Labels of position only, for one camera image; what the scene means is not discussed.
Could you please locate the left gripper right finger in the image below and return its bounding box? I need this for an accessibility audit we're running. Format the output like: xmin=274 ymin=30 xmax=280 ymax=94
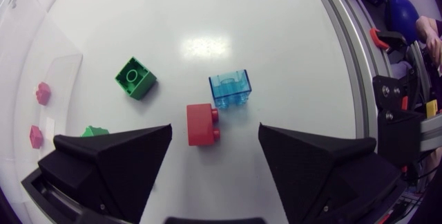
xmin=258 ymin=122 xmax=403 ymax=224

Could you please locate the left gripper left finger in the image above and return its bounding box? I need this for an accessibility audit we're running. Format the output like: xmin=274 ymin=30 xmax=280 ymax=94
xmin=37 ymin=124 xmax=173 ymax=224

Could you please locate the clear plastic container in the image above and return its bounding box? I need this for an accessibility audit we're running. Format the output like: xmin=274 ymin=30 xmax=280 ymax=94
xmin=0 ymin=0 xmax=84 ymax=169

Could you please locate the green toy brick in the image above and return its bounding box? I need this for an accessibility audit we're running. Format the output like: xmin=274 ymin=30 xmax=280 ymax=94
xmin=81 ymin=125 xmax=110 ymax=138
xmin=114 ymin=56 xmax=158 ymax=101

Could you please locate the pink toy brick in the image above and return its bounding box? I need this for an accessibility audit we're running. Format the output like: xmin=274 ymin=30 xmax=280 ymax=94
xmin=28 ymin=124 xmax=44 ymax=150
xmin=35 ymin=81 xmax=52 ymax=106

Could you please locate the red toy brick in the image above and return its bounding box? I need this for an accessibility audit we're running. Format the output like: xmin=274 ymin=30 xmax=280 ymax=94
xmin=186 ymin=103 xmax=221 ymax=147

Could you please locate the clear blue toy brick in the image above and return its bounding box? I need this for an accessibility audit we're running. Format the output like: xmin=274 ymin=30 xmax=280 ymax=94
xmin=208 ymin=69 xmax=253 ymax=111

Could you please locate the person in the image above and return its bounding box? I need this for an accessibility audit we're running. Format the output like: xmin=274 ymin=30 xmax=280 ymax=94
xmin=415 ymin=15 xmax=442 ymax=68

